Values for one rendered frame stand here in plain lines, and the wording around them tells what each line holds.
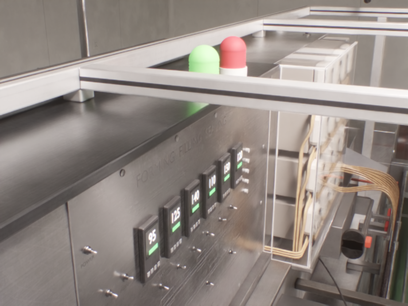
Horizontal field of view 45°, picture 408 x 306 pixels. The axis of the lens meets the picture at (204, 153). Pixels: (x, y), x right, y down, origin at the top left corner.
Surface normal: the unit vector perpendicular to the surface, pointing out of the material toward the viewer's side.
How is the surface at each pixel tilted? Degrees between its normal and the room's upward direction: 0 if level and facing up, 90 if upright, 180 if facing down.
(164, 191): 90
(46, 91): 90
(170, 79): 90
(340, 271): 0
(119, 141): 0
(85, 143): 0
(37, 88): 90
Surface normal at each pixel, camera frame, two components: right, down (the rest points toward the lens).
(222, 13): -0.40, 0.31
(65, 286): 0.91, 0.14
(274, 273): 0.00, -0.94
